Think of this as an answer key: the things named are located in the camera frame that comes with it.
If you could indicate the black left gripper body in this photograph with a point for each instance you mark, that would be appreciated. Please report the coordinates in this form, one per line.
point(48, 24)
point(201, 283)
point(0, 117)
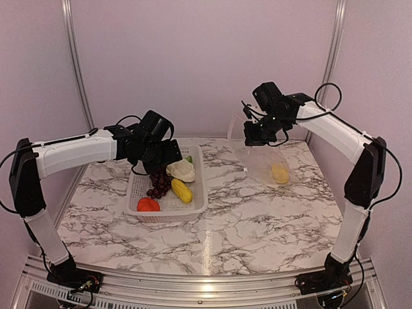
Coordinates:
point(154, 156)

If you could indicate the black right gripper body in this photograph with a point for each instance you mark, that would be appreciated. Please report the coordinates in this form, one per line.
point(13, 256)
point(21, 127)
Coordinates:
point(266, 131)

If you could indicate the purple toy grape bunch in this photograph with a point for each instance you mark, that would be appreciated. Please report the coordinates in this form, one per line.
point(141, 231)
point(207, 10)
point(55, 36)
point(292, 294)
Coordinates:
point(161, 184)

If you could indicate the white toy cauliflower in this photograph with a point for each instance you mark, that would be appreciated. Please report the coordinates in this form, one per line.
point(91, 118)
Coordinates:
point(182, 170)

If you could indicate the clear zip top bag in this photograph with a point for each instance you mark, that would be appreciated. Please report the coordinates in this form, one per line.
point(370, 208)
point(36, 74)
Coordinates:
point(256, 160)

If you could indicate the yellow toy corn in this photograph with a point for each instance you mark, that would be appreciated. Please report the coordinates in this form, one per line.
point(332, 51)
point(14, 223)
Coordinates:
point(181, 190)
point(280, 173)

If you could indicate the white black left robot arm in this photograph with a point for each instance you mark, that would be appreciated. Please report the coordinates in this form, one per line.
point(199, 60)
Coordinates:
point(33, 162)

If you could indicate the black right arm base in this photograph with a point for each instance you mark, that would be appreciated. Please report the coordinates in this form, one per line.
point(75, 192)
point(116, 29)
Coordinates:
point(334, 275)

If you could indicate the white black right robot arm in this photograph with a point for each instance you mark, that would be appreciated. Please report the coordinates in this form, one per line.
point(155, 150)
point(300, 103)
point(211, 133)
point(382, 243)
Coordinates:
point(367, 155)

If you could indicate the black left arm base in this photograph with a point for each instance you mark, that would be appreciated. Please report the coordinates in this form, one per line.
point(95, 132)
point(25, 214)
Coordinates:
point(69, 275)

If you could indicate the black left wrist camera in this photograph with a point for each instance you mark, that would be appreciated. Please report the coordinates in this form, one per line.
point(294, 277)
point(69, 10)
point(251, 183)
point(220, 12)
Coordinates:
point(153, 127)

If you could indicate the aluminium right frame post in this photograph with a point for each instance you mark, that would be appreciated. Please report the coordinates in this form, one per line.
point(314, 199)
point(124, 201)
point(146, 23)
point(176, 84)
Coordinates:
point(335, 42)

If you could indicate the aluminium frame post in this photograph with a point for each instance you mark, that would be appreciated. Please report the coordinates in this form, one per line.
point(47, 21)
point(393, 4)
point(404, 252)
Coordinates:
point(75, 61)
point(335, 42)

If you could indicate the aluminium left frame post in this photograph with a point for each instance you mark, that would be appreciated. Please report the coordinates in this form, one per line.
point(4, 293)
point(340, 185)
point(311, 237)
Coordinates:
point(75, 61)

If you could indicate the aluminium front frame rail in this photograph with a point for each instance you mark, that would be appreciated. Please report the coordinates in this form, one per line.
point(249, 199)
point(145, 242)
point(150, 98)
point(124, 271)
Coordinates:
point(127, 289)

